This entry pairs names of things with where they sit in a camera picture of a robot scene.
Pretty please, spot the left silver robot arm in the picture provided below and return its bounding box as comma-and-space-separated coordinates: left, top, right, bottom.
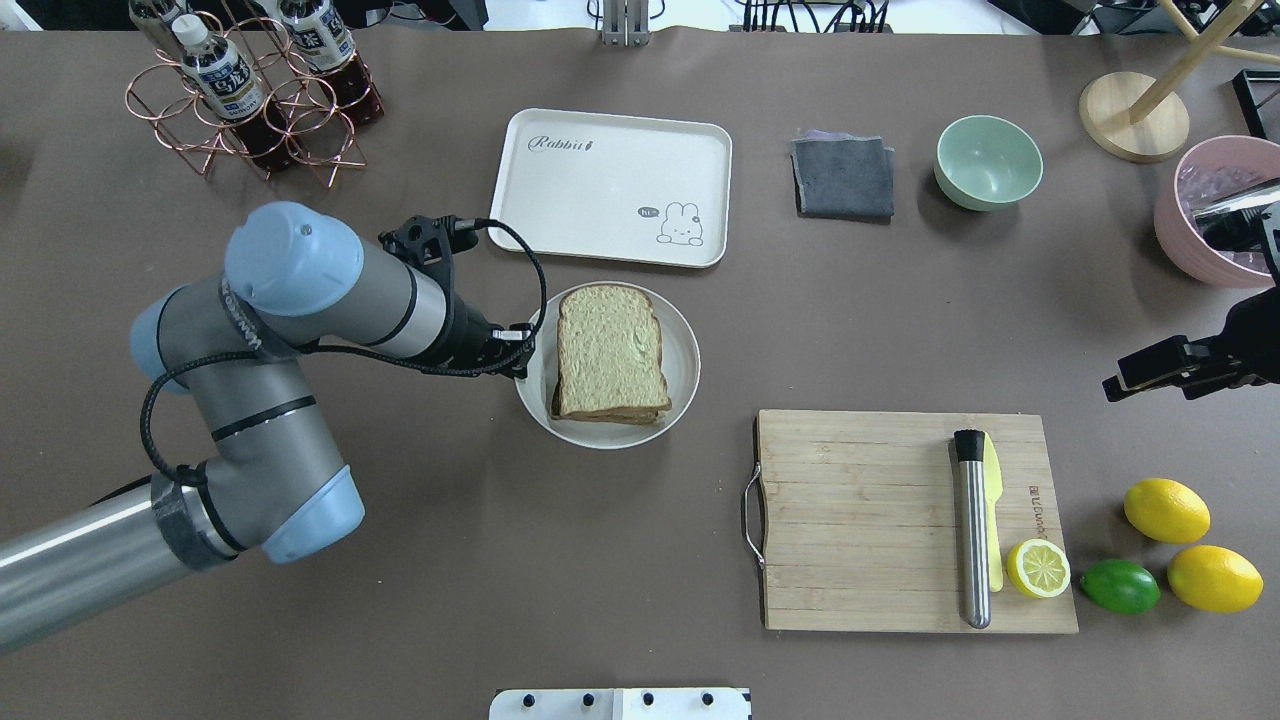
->
1, 201, 545, 652

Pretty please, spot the aluminium frame post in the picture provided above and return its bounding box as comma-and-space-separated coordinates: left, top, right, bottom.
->
598, 0, 650, 47

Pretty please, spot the cream rabbit tray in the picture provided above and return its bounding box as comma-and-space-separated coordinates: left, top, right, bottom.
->
490, 108, 733, 269

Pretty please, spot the yellow lemon near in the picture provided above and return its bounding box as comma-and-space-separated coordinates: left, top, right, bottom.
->
1167, 544, 1265, 614

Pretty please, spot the pink bowl with ice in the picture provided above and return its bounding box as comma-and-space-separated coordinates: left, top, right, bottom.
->
1153, 135, 1279, 290

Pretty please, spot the yellow plastic knife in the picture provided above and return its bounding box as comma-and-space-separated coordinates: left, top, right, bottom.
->
983, 433, 1004, 593

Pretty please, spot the mint green bowl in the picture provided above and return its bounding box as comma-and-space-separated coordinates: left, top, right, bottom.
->
933, 115, 1044, 211

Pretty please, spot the tea bottle front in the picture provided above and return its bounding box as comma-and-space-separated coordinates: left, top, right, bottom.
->
172, 14, 294, 172

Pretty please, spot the yellow lemon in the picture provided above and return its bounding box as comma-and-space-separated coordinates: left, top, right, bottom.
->
1167, 544, 1265, 614
1123, 478, 1212, 544

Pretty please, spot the green lime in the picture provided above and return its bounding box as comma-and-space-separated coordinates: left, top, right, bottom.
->
1080, 559, 1161, 615

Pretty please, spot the yellow lemon far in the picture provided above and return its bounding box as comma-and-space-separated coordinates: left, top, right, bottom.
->
1123, 478, 1212, 544

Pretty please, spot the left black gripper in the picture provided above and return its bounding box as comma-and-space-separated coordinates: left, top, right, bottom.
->
440, 300, 535, 379

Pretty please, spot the wooden mug tree stand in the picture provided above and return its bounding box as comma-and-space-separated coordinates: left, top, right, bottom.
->
1079, 1, 1279, 163

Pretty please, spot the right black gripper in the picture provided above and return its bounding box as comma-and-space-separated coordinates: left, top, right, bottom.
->
1102, 200, 1280, 404

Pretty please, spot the steel muddler bar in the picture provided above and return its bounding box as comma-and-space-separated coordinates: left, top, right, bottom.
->
954, 429, 992, 629

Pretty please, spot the white round plate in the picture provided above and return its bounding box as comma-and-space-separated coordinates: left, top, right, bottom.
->
515, 281, 701, 450

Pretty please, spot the copper wire bottle rack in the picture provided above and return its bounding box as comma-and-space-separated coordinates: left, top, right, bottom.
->
125, 1, 385, 187

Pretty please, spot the bread slice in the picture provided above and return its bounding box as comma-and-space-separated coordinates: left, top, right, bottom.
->
557, 284, 671, 413
550, 384, 669, 425

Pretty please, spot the tea bottle back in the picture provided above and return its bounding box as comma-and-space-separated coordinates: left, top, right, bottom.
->
127, 0, 204, 64

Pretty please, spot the metal ice scoop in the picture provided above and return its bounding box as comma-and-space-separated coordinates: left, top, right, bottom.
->
1190, 179, 1279, 252

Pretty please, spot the tea bottle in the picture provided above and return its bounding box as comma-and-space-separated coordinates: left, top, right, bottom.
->
127, 0, 204, 64
172, 14, 294, 172
278, 1, 385, 126

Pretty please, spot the half lemon slice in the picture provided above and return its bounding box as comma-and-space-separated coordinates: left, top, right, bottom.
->
1005, 538, 1071, 600

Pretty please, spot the grey folded cloth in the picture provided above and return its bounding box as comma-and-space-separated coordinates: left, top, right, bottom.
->
791, 129, 895, 222

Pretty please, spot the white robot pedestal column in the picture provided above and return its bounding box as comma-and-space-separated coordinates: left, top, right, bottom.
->
488, 685, 753, 719

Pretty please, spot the tea bottle middle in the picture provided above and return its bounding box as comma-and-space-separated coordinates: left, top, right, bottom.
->
278, 1, 385, 126

